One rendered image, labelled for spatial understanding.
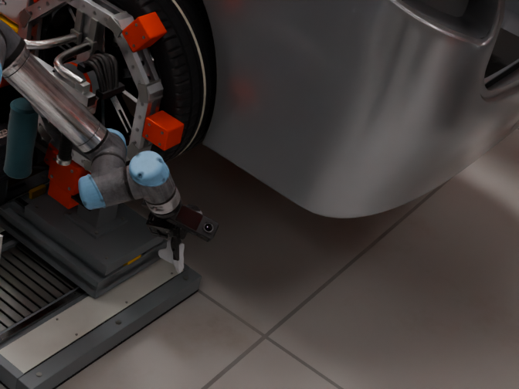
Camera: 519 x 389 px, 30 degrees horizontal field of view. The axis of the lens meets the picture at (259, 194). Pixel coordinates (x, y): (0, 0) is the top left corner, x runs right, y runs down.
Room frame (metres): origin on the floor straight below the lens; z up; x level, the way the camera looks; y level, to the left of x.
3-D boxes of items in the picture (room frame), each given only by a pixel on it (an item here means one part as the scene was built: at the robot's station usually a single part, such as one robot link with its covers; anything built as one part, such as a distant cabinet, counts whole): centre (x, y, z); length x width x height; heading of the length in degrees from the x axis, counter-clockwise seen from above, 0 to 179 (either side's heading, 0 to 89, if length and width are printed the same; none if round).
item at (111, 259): (2.67, 0.53, 0.32); 0.40 x 0.30 x 0.28; 63
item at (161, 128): (2.38, 0.32, 0.85); 0.09 x 0.08 x 0.07; 63
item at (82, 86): (2.36, 0.57, 1.03); 0.19 x 0.18 x 0.11; 153
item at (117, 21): (2.51, 0.61, 0.85); 0.54 x 0.07 x 0.54; 63
